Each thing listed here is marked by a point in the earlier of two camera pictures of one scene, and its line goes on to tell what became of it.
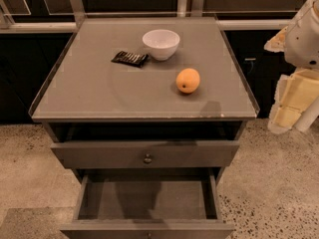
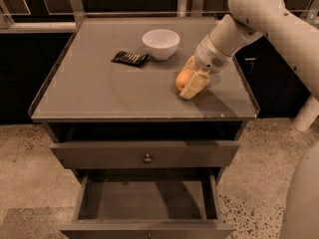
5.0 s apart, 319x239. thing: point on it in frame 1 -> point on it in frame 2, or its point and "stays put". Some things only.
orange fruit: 187,80 stays put
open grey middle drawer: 148,203 stays put
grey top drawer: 152,154 stays put
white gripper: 303,42 -> 209,58
